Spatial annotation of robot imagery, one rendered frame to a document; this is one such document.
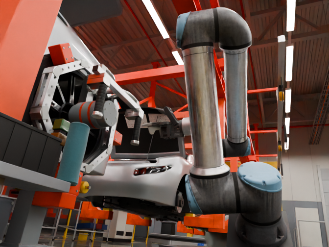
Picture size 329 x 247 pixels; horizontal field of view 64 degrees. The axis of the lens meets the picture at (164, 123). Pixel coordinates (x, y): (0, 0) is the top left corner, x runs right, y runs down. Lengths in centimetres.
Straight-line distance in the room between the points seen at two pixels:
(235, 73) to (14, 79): 79
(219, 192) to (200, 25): 58
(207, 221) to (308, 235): 801
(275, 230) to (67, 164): 82
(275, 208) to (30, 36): 108
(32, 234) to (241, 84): 111
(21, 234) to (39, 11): 93
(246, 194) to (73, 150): 69
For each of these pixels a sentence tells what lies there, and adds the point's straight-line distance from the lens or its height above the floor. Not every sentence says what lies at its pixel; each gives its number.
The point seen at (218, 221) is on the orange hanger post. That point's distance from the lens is 472.
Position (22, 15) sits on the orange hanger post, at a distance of 114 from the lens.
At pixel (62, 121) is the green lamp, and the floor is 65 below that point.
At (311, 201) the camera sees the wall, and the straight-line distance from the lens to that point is 1420.
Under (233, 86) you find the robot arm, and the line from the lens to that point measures 106.
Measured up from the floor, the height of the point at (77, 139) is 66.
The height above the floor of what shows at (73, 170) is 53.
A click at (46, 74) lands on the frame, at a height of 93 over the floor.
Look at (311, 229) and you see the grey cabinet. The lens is 1242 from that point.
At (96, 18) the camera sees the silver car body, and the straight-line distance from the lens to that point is 376.
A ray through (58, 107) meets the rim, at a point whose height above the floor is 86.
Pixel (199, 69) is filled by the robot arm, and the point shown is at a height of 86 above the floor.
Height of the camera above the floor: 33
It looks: 23 degrees up
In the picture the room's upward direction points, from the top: 6 degrees clockwise
